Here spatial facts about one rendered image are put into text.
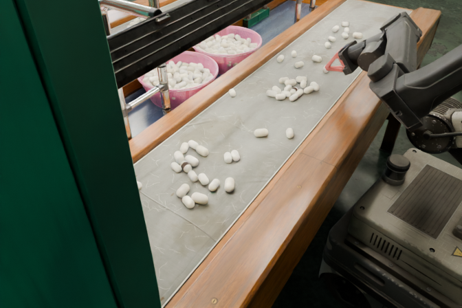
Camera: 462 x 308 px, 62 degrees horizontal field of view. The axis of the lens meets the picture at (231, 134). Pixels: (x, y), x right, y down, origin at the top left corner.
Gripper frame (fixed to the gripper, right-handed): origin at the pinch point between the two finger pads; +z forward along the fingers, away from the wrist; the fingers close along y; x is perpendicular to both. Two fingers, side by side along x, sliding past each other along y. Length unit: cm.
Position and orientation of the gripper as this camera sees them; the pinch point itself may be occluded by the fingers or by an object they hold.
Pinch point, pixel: (328, 67)
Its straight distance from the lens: 121.6
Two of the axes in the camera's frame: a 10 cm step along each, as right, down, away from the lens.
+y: -5.9, 5.1, -6.3
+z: -6.2, 2.2, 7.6
